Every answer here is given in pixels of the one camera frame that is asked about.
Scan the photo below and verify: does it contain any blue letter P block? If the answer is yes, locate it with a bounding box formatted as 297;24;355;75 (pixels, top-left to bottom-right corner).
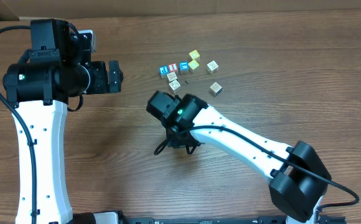
159;65;169;78

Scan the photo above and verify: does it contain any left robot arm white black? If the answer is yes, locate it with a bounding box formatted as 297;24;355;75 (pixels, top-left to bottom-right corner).
3;19;124;223

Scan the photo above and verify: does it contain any red letter I block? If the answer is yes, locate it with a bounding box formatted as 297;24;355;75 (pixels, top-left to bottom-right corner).
168;63;179;73

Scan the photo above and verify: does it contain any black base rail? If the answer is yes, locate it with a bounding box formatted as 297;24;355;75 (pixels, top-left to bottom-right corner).
118;215;347;224

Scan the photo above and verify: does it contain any natural wood picture block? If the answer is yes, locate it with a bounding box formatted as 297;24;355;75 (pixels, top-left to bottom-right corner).
167;72;178;83

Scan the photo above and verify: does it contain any natural wood block right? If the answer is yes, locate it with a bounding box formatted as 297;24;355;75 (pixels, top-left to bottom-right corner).
207;60;219;74

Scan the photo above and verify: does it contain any cardboard box edge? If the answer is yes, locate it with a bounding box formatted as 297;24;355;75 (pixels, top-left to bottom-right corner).
0;0;361;21

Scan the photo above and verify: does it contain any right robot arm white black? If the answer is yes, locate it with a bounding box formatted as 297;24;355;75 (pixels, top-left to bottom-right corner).
146;91;331;223

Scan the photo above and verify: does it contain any yellow block lower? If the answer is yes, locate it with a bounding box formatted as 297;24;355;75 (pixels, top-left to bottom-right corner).
188;60;200;73

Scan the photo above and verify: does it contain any yellow block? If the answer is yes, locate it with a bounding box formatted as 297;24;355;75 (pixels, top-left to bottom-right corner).
189;50;200;62
188;60;200;73

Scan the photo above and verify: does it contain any natural block letter B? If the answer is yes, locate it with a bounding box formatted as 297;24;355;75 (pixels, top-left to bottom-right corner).
210;82;223;96

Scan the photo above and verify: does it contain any wood block red side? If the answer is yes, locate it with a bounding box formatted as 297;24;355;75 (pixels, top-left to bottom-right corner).
169;80;181;94

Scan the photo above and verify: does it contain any yellow block upper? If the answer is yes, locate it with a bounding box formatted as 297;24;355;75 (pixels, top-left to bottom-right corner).
189;50;200;62

